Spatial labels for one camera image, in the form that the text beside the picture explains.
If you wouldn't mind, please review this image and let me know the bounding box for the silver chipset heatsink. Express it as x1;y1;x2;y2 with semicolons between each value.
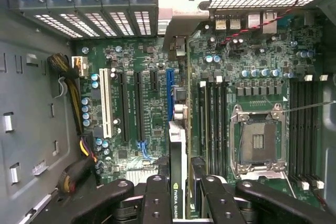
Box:
125;168;160;186

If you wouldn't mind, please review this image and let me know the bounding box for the open black PC case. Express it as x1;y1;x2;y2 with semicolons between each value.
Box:
0;0;336;224

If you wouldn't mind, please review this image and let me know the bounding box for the red black twisted wire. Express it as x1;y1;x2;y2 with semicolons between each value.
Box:
219;0;308;46

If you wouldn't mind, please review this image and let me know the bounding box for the white expansion slot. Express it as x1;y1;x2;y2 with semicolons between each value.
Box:
99;68;114;138

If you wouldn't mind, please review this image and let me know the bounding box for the blue expansion slot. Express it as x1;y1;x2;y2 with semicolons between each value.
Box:
166;69;175;124

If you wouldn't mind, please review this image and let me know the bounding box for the CPU socket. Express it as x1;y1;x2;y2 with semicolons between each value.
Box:
230;103;288;176

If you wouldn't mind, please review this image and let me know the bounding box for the metal socket cover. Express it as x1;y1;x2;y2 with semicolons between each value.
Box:
236;162;299;200

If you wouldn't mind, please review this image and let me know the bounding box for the black short expansion slot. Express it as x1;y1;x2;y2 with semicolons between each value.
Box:
150;70;160;91

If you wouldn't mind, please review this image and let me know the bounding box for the black RAM stick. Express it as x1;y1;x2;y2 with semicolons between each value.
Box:
197;81;207;176

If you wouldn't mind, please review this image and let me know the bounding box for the green motherboard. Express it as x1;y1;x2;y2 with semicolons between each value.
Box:
71;7;326;208

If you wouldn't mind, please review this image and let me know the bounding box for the black RAM slot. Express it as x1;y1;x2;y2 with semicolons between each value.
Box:
289;76;299;183
307;74;316;185
206;77;214;177
298;76;307;189
316;74;328;190
221;77;230;177
214;76;222;177

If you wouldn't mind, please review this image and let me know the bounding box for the multicolour power wire bundle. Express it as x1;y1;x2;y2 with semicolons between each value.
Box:
56;131;102;196

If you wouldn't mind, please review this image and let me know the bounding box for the black long expansion slot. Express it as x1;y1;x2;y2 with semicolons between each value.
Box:
133;71;145;142

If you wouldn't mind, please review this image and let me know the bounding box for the braided black yellow power cable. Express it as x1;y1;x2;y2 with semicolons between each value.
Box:
46;52;89;137

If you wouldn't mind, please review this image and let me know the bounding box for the thin socket locking lever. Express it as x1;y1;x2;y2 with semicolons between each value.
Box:
283;100;336;113

